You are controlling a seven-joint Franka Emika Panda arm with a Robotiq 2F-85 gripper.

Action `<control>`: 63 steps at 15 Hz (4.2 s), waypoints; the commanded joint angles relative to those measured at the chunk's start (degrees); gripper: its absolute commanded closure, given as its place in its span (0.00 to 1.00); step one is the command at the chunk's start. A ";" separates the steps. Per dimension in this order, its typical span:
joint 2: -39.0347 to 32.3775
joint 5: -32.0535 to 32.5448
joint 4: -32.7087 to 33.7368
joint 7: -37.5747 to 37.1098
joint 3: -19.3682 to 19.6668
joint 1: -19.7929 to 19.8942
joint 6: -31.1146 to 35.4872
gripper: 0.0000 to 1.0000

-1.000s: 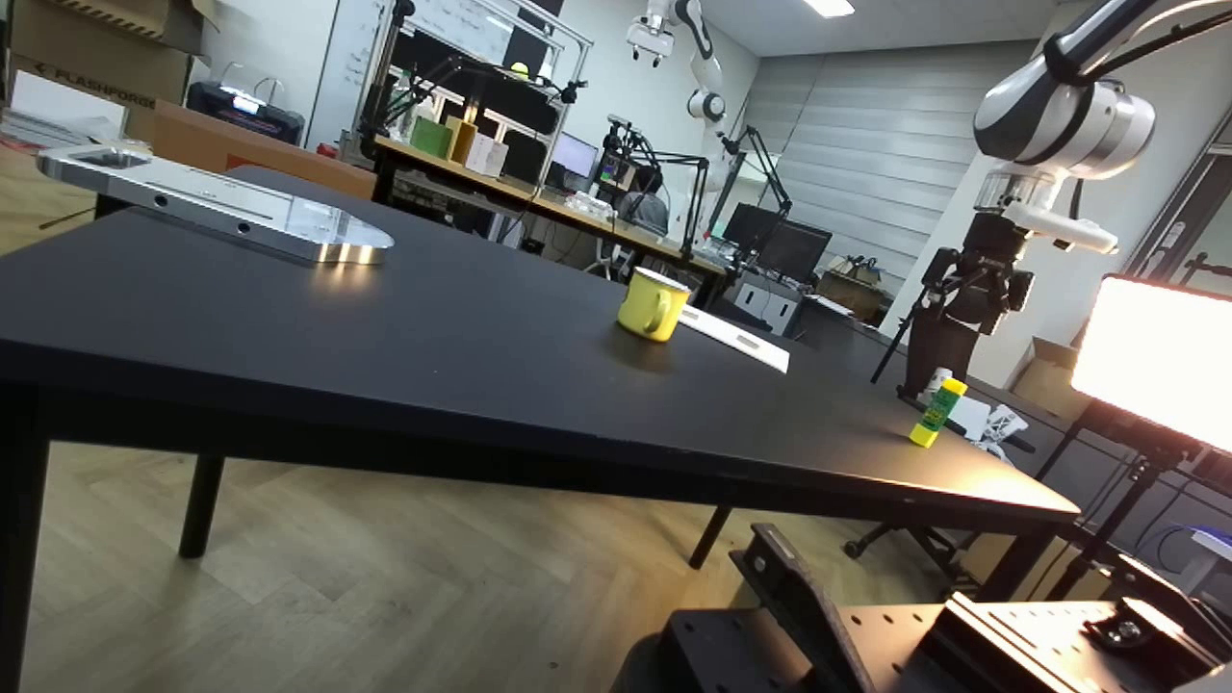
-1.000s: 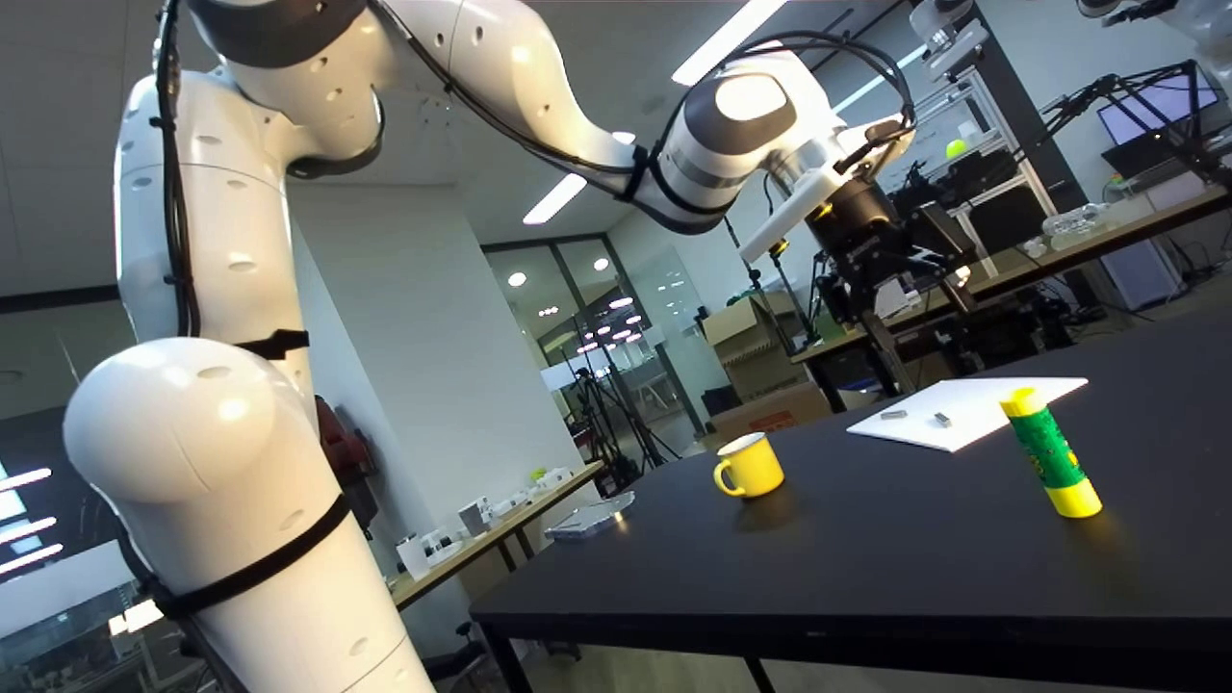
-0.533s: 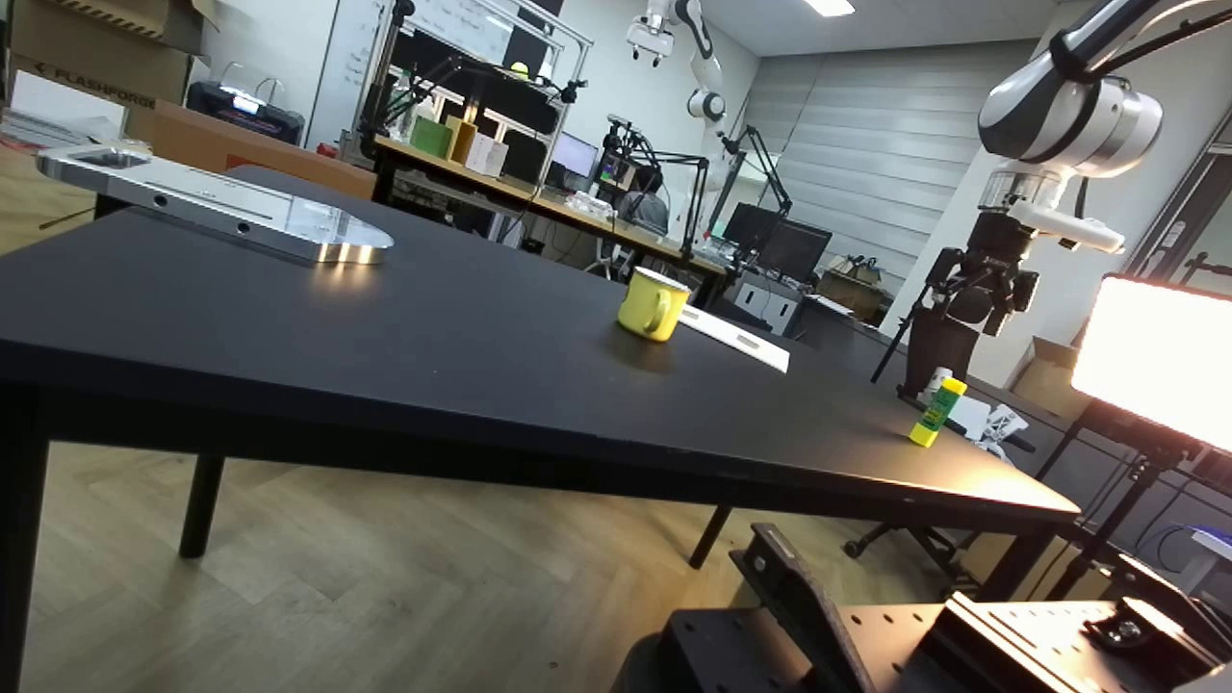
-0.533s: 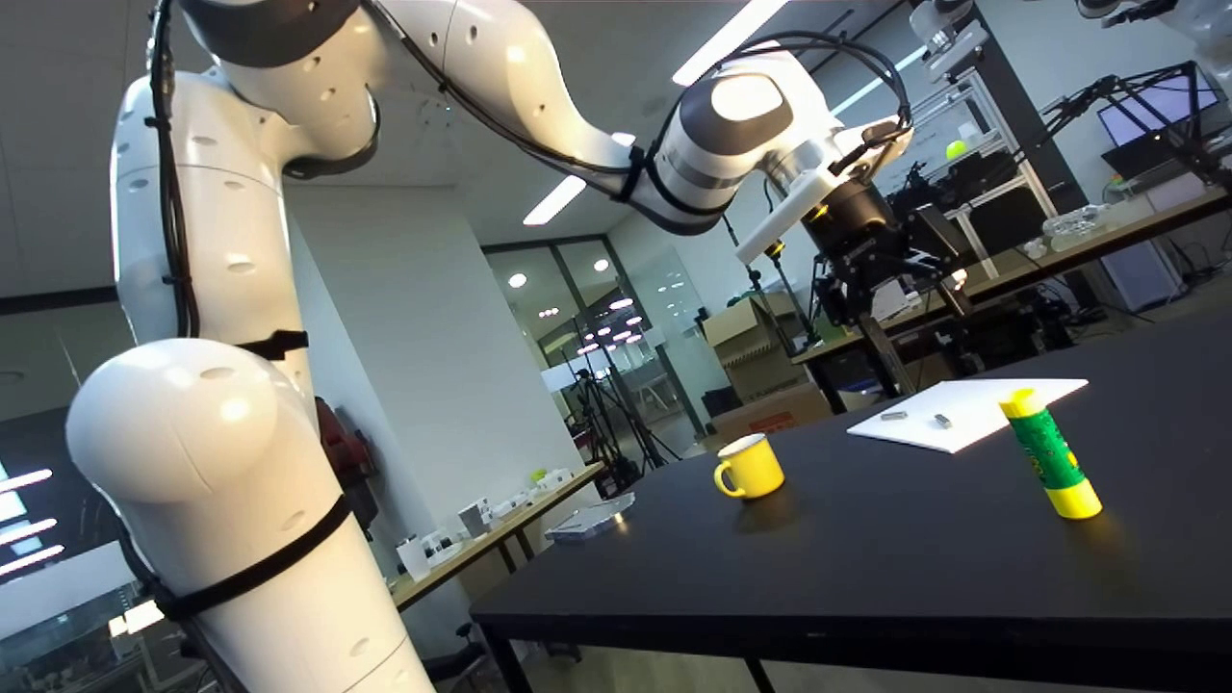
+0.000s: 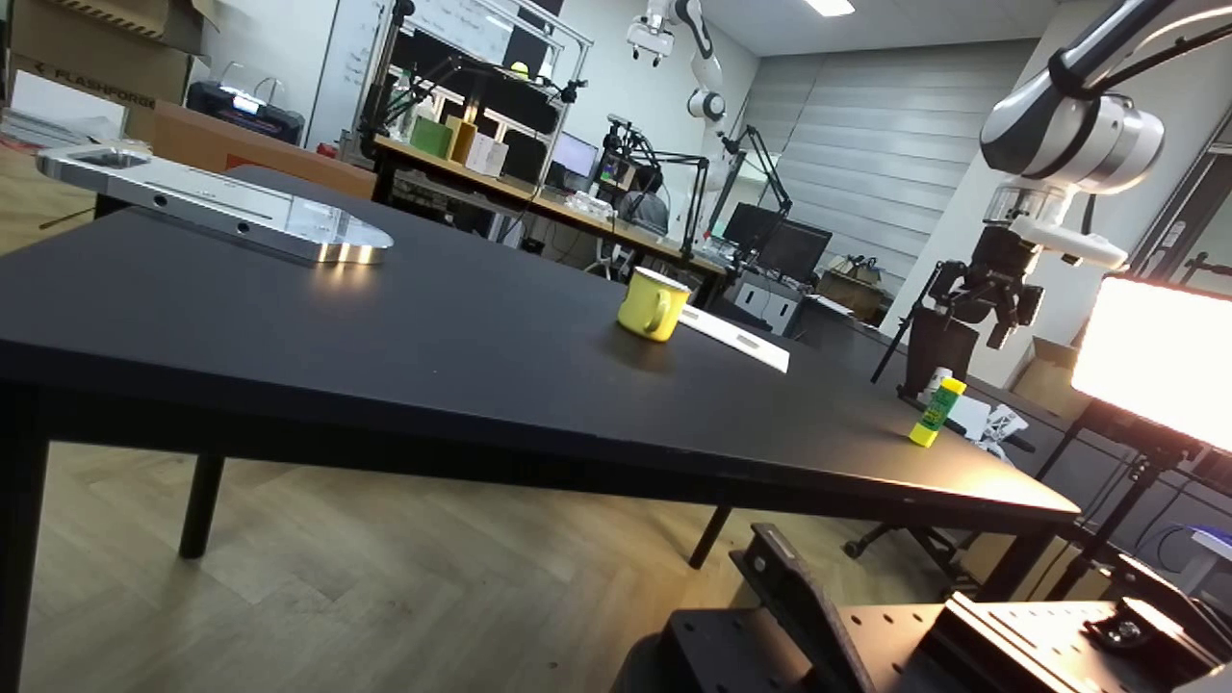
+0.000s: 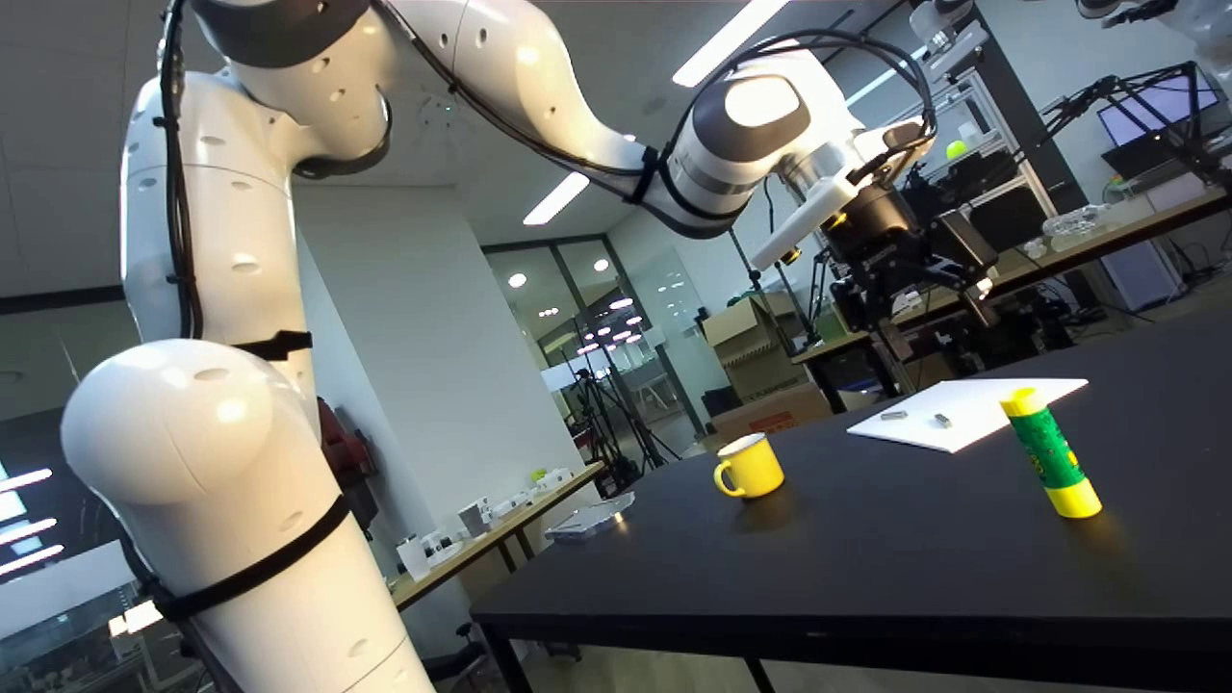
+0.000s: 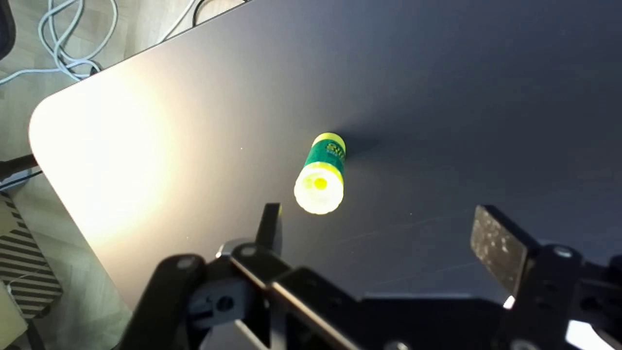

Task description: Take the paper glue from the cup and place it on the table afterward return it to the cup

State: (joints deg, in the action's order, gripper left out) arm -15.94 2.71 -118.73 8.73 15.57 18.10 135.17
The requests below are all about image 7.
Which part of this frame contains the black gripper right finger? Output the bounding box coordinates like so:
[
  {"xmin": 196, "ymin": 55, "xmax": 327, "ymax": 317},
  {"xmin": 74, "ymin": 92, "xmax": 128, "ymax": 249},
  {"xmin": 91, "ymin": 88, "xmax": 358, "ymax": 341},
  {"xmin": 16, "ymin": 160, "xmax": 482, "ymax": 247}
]
[{"xmin": 468, "ymin": 205, "xmax": 544, "ymax": 308}]

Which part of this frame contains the grey ribbed device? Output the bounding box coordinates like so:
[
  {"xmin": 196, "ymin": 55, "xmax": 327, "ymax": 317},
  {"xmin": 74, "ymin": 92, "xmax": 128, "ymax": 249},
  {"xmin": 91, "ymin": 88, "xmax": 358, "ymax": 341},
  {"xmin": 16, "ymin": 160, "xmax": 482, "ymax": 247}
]
[{"xmin": 0, "ymin": 193, "xmax": 66, "ymax": 323}]

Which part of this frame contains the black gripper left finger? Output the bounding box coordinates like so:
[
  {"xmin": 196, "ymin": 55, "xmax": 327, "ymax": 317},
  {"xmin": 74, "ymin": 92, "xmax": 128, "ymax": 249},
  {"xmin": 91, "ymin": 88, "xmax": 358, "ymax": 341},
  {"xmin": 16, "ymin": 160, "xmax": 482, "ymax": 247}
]
[{"xmin": 255, "ymin": 201, "xmax": 286, "ymax": 259}]

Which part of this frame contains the green yellow glue stick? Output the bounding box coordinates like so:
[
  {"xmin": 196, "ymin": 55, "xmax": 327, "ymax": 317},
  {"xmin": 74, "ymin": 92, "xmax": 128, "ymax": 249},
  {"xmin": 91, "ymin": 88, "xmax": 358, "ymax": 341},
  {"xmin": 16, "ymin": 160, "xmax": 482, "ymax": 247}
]
[{"xmin": 292, "ymin": 131, "xmax": 348, "ymax": 218}]

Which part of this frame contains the light blue cable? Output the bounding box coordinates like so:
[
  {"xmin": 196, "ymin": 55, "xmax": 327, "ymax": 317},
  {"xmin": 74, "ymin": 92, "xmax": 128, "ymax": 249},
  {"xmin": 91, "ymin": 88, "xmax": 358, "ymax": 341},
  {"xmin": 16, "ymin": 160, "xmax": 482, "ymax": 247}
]
[{"xmin": 0, "ymin": 0, "xmax": 202, "ymax": 90}]

